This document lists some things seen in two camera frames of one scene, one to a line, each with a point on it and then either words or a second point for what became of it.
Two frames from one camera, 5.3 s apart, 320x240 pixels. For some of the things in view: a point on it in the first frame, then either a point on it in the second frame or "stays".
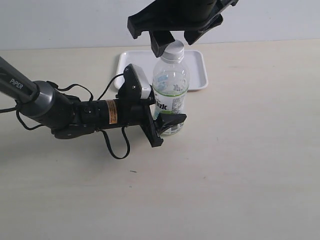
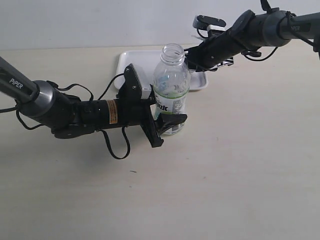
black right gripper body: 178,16 -> 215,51
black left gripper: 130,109 stays
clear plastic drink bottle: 171,84 stays
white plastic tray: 147,62 stays
